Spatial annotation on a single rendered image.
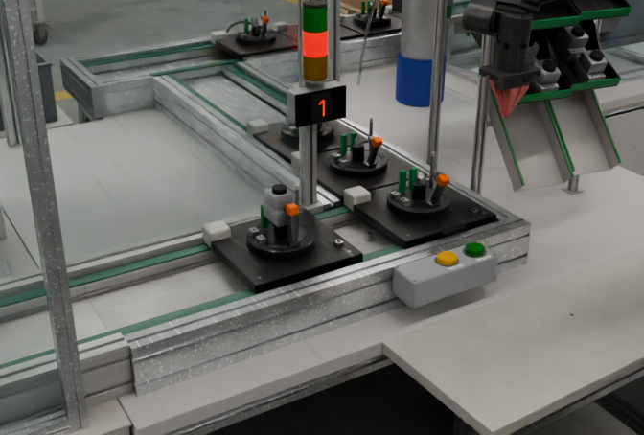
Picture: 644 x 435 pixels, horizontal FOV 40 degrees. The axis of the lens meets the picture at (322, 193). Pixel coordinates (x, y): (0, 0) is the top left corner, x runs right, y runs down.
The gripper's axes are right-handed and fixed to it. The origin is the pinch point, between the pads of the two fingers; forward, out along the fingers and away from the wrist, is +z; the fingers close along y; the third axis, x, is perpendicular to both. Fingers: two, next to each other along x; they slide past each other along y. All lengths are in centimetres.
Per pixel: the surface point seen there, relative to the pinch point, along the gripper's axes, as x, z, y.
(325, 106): -27.9, 4.1, 23.8
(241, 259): -16, 27, 49
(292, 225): -12.4, 20.4, 39.8
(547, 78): -10.7, -0.3, -20.8
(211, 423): 7, 43, 67
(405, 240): -5.9, 26.7, 17.2
